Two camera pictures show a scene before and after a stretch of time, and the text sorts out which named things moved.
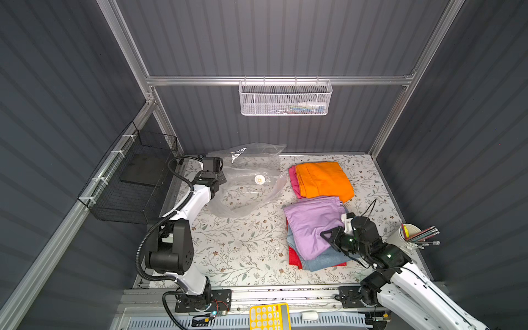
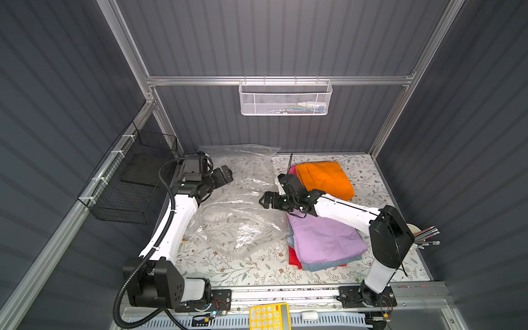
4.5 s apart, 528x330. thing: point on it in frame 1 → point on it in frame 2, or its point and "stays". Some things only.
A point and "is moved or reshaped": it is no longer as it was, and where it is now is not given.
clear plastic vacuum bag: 253,178 is moved or reshaped
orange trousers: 324,179 stays
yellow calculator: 275,316 stays
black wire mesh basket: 130,185 stays
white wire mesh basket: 285,97 stays
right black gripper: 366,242 → 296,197
